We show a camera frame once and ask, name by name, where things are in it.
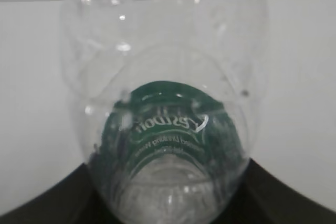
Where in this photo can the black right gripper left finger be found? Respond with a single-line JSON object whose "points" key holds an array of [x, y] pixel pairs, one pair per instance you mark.
{"points": [[72, 200]]}

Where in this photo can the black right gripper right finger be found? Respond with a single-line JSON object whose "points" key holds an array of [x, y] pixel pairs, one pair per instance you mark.
{"points": [[263, 198]]}

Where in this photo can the clear green-label water bottle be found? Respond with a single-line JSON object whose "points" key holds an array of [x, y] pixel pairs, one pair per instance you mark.
{"points": [[165, 101]]}

